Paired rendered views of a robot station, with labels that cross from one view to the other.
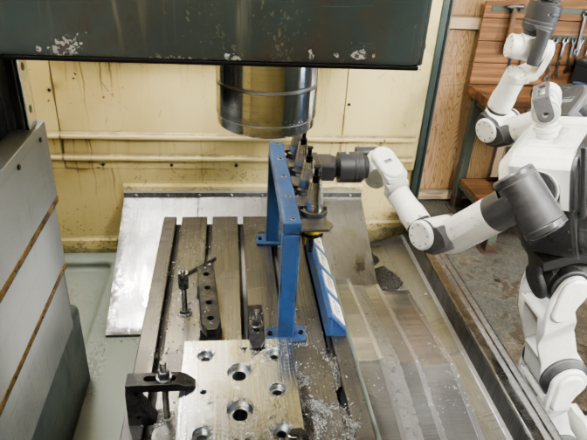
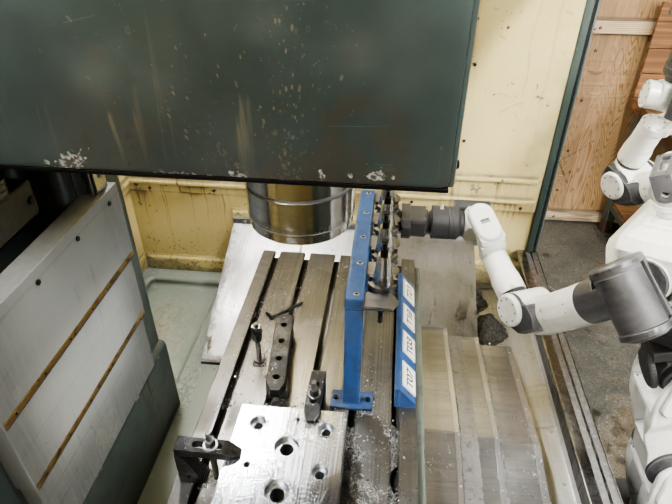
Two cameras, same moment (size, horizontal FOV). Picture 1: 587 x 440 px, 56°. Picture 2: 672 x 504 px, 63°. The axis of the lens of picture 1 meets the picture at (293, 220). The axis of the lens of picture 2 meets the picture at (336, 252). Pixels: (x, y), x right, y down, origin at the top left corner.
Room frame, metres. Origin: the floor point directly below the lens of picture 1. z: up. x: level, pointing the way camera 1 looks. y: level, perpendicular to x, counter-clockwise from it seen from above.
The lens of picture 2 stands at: (0.18, -0.17, 1.93)
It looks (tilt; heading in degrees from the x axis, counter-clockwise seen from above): 35 degrees down; 14
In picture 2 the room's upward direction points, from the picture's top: straight up
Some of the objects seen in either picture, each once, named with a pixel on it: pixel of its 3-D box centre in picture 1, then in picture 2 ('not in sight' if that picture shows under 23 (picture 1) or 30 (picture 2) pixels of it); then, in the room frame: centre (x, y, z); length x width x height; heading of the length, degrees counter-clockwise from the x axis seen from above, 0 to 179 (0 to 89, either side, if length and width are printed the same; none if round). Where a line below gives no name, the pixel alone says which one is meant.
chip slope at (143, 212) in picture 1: (248, 272); (341, 312); (1.51, 0.14, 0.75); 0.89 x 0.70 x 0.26; 98
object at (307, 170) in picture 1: (308, 174); (385, 239); (1.20, -0.03, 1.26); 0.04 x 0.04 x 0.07
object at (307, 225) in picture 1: (316, 225); (381, 302); (1.04, -0.05, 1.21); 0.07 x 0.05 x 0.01; 98
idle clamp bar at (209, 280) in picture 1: (208, 305); (280, 358); (1.10, 0.20, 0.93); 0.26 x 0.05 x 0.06; 13
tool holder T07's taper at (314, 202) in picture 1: (314, 194); (383, 267); (1.09, -0.04, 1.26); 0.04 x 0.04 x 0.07
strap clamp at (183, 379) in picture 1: (161, 391); (209, 456); (0.77, 0.24, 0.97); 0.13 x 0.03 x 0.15; 98
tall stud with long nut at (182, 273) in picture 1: (183, 291); (257, 343); (1.10, 0.26, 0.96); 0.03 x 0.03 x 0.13
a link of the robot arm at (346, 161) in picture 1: (331, 166); (424, 220); (1.43, -0.10, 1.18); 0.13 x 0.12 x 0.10; 8
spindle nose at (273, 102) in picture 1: (266, 85); (300, 183); (0.86, 0.05, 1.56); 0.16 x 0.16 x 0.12
